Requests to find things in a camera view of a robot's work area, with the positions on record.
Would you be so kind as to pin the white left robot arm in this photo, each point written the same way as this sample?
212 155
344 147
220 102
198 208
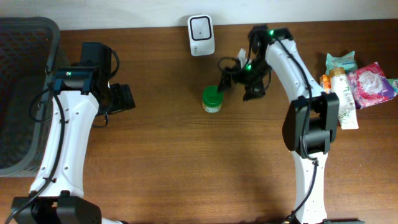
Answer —
80 93

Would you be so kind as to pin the teal wipes packet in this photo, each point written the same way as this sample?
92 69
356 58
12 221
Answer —
347 62

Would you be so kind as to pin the small orange box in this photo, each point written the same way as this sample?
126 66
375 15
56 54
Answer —
325 83

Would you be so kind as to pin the white barcode scanner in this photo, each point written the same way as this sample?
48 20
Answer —
201 35

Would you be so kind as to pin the grey plastic mesh basket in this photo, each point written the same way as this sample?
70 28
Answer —
30 53

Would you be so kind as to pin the white cream tube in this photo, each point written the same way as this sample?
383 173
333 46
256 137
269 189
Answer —
347 109

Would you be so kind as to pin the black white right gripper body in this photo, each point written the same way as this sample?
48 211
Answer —
254 74

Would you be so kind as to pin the red purple tissue pack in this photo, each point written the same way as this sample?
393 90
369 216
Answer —
369 86

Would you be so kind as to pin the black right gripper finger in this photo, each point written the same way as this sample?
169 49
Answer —
225 82
253 92

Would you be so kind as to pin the green lid jar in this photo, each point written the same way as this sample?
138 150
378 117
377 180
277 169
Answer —
212 99

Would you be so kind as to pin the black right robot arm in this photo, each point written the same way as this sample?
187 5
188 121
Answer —
311 120

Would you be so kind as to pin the green kleenex tissue pack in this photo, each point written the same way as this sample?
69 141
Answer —
394 84

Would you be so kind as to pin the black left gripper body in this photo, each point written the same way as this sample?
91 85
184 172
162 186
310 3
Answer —
118 98

